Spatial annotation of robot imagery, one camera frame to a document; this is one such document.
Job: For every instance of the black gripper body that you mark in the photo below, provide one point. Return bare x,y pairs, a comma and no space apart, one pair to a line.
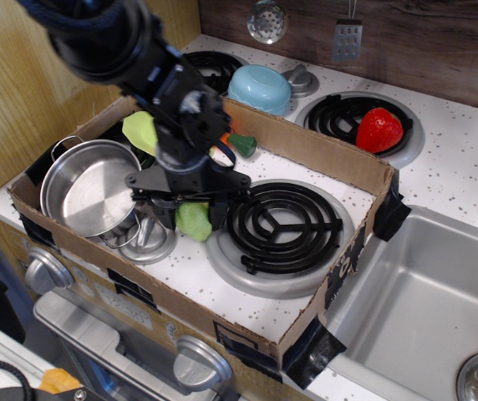
207,183

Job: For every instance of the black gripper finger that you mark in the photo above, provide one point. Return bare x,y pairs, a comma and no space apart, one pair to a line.
164,211
218,208

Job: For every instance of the green toy broccoli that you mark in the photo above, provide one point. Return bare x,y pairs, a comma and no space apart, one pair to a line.
193,220

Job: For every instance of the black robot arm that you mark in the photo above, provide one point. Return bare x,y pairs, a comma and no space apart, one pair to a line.
120,43

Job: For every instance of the silver stove knob front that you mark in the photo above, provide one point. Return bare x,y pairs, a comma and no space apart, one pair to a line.
146,242

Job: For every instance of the silver stove knob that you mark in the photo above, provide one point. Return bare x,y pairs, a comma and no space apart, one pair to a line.
146,242
303,83

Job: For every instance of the orange toy carrot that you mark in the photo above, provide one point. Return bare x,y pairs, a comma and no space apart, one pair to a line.
246,146

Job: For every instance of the front right black burner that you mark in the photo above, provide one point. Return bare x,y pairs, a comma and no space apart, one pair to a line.
281,243

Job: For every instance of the silver metal pot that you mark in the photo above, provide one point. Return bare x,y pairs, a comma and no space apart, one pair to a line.
85,191

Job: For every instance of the yellow-green plastic plate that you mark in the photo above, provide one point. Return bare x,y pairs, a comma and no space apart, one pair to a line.
139,129

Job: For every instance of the light blue plastic bowl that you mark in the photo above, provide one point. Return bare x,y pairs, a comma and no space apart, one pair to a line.
260,88

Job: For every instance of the back left black burner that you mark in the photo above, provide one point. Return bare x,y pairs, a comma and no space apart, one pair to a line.
216,68

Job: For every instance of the silver stove knob back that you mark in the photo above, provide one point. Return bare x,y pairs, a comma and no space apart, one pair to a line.
303,83

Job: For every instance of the silver oven knob left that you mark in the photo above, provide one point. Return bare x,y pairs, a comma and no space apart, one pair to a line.
45,272

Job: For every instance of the silver oven knob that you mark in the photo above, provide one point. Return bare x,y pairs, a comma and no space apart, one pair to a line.
198,366
45,272

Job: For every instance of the back right black burner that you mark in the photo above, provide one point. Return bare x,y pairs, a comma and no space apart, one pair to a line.
339,115

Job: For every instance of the silver oven knob right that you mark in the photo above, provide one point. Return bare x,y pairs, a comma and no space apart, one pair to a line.
198,366

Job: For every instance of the hanging metal strainer ladle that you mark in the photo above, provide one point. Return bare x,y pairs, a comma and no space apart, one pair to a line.
267,21

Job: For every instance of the red toy strawberry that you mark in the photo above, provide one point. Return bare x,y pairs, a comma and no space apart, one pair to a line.
379,131

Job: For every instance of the hanging metal spatula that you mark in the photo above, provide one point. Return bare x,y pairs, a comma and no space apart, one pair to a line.
347,37

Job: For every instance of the orange object bottom left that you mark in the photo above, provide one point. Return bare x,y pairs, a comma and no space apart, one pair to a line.
57,380

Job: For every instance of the silver sink basin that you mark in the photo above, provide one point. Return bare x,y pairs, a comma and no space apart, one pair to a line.
408,317

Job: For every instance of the silver oven door handle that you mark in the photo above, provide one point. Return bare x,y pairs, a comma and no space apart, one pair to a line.
138,367

